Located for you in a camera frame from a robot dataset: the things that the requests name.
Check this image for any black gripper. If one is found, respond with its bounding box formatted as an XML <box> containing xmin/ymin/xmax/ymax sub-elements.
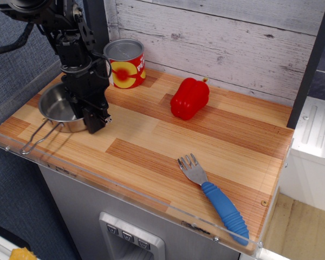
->
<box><xmin>60</xmin><ymin>53</ymin><xmax>112</xmax><ymax>134</ymax></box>

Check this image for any small steel pot with handle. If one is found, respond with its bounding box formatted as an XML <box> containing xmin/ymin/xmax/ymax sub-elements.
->
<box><xmin>20</xmin><ymin>83</ymin><xmax>87</xmax><ymax>155</ymax></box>

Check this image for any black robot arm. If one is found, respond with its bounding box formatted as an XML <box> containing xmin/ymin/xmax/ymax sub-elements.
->
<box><xmin>0</xmin><ymin>1</ymin><xmax>112</xmax><ymax>134</ymax></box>

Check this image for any red toy bell pepper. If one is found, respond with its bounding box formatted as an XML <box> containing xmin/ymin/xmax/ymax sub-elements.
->
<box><xmin>170</xmin><ymin>77</ymin><xmax>210</xmax><ymax>120</ymax></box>

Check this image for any red yellow peaches can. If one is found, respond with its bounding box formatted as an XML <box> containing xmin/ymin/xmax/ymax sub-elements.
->
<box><xmin>103</xmin><ymin>38</ymin><xmax>146</xmax><ymax>89</ymax></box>

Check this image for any clear acrylic table guard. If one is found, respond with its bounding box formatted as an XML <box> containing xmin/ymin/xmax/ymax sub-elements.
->
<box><xmin>0</xmin><ymin>122</ymin><xmax>293</xmax><ymax>252</ymax></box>

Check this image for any grey toy fridge cabinet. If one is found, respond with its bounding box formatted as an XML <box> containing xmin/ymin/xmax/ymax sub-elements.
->
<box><xmin>40</xmin><ymin>166</ymin><xmax>240</xmax><ymax>259</ymax></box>

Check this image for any yellow object bottom left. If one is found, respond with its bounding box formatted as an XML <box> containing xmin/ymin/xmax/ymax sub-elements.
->
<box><xmin>9</xmin><ymin>248</ymin><xmax>38</xmax><ymax>260</ymax></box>

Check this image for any white toy sink unit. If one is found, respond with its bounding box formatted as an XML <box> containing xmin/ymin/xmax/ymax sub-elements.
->
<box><xmin>279</xmin><ymin>97</ymin><xmax>325</xmax><ymax>211</ymax></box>

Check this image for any dark grey left post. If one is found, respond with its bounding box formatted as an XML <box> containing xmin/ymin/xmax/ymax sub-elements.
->
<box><xmin>83</xmin><ymin>0</ymin><xmax>109</xmax><ymax>54</ymax></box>

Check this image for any dark grey post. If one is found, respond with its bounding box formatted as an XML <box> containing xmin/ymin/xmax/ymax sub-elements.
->
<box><xmin>83</xmin><ymin>0</ymin><xmax>109</xmax><ymax>54</ymax></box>
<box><xmin>287</xmin><ymin>13</ymin><xmax>325</xmax><ymax>129</ymax></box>

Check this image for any black braided cable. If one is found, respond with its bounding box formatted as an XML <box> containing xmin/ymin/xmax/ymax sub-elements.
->
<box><xmin>0</xmin><ymin>23</ymin><xmax>35</xmax><ymax>56</ymax></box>

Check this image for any fork with blue handle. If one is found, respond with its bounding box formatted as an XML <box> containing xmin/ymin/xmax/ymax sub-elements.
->
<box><xmin>177</xmin><ymin>154</ymin><xmax>249</xmax><ymax>246</ymax></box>

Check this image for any dark grey right post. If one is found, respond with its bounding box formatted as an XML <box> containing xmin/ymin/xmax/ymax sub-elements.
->
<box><xmin>287</xmin><ymin>13</ymin><xmax>325</xmax><ymax>129</ymax></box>

